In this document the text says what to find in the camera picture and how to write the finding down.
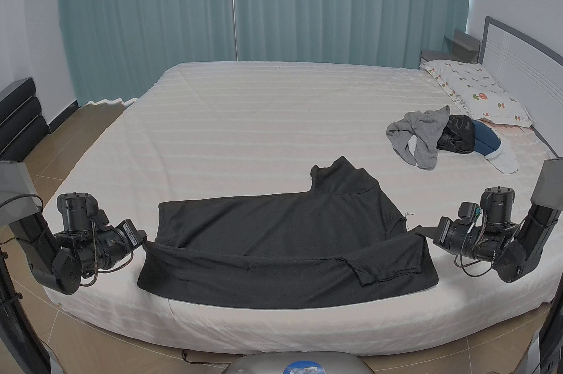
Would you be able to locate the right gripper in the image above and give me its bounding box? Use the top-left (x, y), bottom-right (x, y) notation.
top-left (414, 217), bottom-right (483, 257)

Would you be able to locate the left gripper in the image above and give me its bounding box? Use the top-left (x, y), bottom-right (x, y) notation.
top-left (94, 219), bottom-right (149, 272)

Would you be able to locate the black T-shirt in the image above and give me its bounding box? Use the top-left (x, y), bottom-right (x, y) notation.
top-left (137, 157), bottom-right (440, 310)

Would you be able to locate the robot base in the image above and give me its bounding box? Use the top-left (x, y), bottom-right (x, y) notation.
top-left (220, 352), bottom-right (374, 374)

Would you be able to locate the bed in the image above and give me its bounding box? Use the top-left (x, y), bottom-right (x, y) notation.
top-left (44, 15), bottom-right (563, 360)

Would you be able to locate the grey garment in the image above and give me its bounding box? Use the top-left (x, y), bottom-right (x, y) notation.
top-left (386, 105), bottom-right (451, 171)

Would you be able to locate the black shiny garment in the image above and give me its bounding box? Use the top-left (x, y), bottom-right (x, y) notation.
top-left (436, 114), bottom-right (476, 154)

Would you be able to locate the white garment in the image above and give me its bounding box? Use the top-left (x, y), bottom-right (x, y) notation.
top-left (484, 140), bottom-right (519, 175)

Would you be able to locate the dark blue garment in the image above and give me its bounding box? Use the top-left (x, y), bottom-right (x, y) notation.
top-left (471, 120), bottom-right (504, 157)

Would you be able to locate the white printed pillow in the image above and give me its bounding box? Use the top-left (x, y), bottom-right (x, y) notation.
top-left (419, 59), bottom-right (535, 128)

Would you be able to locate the black chest of drawers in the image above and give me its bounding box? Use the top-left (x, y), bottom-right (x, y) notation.
top-left (0, 78), bottom-right (48, 162)

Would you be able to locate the grey bedside table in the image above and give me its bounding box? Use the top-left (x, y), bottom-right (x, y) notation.
top-left (420, 28), bottom-right (481, 64)

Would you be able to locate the black cable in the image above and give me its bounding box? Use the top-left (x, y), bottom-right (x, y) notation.
top-left (180, 348), bottom-right (229, 364)
top-left (0, 194), bottom-right (44, 218)

